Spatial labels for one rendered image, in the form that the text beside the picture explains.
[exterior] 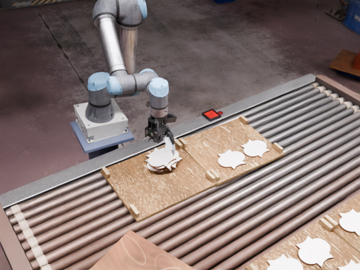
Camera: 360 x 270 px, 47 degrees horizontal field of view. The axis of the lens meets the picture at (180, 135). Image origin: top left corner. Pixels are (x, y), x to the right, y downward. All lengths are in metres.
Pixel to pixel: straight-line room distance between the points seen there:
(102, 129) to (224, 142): 0.63
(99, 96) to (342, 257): 1.30
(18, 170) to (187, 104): 1.65
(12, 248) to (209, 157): 0.95
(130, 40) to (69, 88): 2.39
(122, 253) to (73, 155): 2.07
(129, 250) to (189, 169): 0.59
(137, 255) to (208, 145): 0.79
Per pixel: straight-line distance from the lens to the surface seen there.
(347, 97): 2.70
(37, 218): 1.82
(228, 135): 2.16
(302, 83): 2.76
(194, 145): 2.07
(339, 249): 1.78
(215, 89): 4.29
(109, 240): 1.70
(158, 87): 1.63
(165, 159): 1.90
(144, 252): 1.51
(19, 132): 3.84
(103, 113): 2.15
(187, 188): 1.85
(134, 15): 1.93
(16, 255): 1.69
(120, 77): 1.71
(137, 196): 1.82
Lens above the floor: 2.26
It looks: 38 degrees down
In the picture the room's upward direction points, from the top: 3 degrees clockwise
